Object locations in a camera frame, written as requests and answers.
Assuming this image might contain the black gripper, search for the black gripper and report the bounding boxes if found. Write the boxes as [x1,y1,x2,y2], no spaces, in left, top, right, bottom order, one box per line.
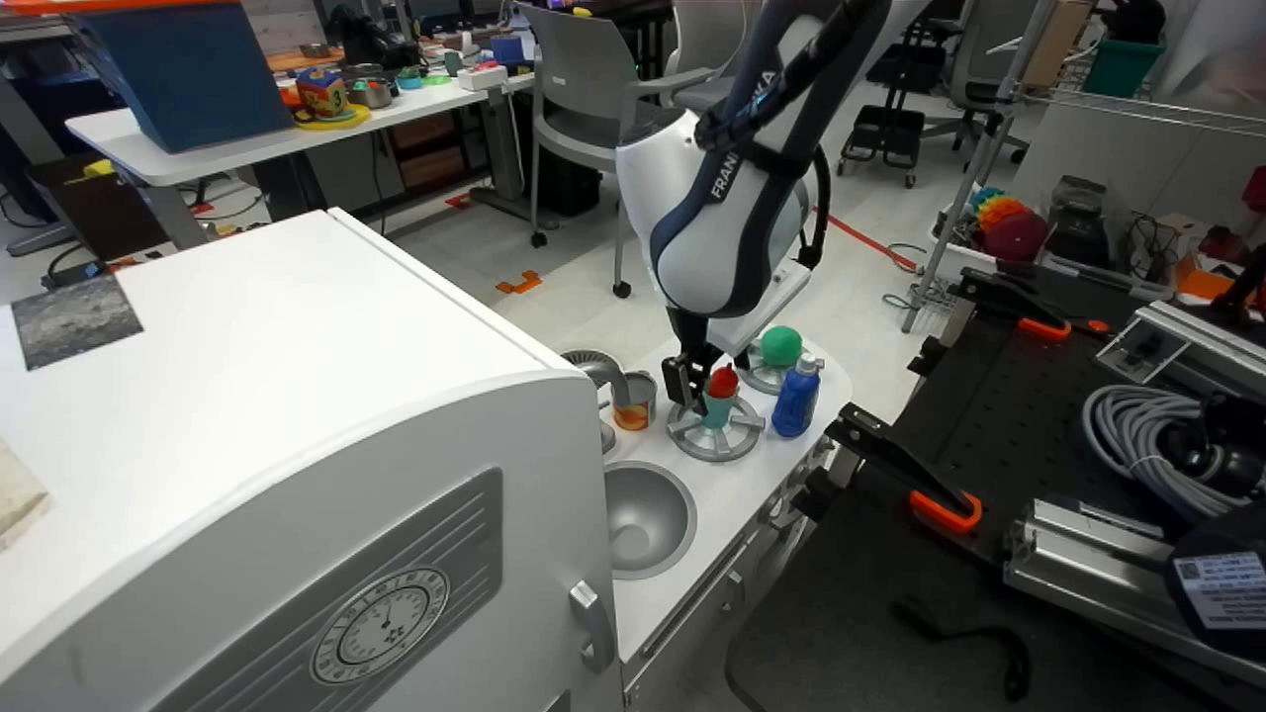
[659,306,726,408]

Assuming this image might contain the blue detergent bottle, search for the blue detergent bottle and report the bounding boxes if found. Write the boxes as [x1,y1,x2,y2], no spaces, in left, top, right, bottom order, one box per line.
[766,352,829,443]

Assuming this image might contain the grey toy faucet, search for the grey toy faucet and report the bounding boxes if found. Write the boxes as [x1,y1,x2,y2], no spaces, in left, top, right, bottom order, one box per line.
[560,346,625,401]

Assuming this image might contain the green ball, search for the green ball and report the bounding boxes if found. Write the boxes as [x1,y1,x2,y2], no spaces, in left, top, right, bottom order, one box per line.
[757,322,807,376]

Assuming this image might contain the grey toy sink bowl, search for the grey toy sink bowl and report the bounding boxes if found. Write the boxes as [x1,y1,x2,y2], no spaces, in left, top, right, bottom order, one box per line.
[602,461,700,587]

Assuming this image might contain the black bench mat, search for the black bench mat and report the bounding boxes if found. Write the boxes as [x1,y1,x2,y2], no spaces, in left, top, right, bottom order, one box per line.
[724,292,1266,712]

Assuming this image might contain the grey tripod stand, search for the grey tripod stand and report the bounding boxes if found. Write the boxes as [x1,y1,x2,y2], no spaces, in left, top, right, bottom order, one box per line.
[880,74,1023,338]

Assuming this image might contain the grey office chair dark wheels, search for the grey office chair dark wheels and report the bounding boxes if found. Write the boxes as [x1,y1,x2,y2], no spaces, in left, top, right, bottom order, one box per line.
[523,6,724,301]

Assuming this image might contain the rainbow coloured ball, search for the rainbow coloured ball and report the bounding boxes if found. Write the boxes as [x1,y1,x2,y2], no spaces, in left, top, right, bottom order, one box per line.
[974,196,1052,273]

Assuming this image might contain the black clamp orange grip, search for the black clamp orange grip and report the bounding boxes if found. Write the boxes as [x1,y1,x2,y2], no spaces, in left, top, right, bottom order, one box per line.
[948,267,1114,350]

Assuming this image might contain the white toy kitchen unit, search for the white toy kitchen unit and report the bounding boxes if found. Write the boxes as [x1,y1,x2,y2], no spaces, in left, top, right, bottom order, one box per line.
[0,206,862,712]

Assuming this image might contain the yellow plate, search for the yellow plate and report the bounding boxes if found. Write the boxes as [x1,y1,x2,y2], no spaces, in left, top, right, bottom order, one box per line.
[290,98,374,135]

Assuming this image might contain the colourful cube toy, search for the colourful cube toy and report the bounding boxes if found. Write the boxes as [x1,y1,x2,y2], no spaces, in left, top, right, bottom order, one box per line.
[292,66,348,119]

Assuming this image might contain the green storage bin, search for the green storage bin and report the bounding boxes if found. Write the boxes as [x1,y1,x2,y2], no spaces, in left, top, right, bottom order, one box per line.
[1080,35,1171,98]

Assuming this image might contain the white work table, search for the white work table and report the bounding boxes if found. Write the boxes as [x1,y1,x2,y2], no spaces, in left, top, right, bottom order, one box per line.
[63,62,543,255]

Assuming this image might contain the black cylindrical device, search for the black cylindrical device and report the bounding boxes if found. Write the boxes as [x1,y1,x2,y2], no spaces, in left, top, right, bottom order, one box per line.
[1157,393,1266,499]

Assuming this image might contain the black device white label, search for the black device white label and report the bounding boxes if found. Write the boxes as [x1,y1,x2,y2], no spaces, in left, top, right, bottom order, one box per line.
[1163,499,1266,666]

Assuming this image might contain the blue bin orange lid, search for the blue bin orange lid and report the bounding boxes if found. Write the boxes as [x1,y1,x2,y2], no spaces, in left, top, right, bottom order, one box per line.
[72,0,295,157]

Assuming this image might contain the black clamp orange handle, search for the black clamp orange handle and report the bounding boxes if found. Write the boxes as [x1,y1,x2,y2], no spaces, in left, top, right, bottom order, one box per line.
[803,401,987,541]

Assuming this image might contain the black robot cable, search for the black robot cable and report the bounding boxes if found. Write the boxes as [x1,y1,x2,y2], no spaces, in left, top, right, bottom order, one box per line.
[697,0,838,362]

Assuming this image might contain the black bent cable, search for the black bent cable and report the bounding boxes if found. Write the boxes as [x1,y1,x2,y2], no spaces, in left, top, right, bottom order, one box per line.
[888,599,1035,706]

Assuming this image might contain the long aluminium rail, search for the long aluminium rail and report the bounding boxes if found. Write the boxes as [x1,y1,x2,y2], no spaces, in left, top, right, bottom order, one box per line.
[995,496,1266,690]

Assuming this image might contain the grey coiled cable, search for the grey coiled cable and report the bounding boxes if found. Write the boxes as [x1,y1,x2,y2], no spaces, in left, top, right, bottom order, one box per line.
[1080,381,1266,521]

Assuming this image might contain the short aluminium rail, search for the short aluminium rail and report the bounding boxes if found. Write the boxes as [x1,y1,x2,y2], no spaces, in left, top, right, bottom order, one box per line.
[1093,298,1266,408]

